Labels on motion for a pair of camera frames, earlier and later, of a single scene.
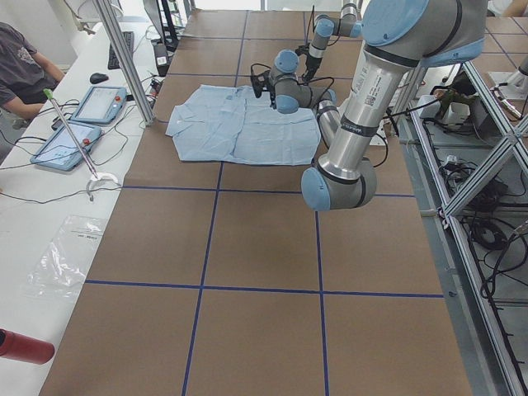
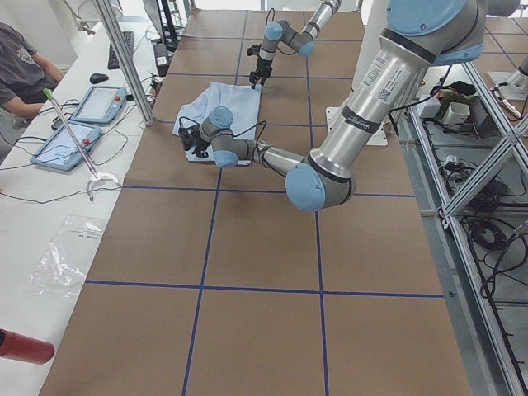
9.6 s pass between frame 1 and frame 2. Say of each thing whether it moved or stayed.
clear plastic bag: stayed
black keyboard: stayed
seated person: stayed
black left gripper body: moved
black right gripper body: moved
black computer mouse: stayed
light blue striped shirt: moved
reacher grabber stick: stayed
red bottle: stayed
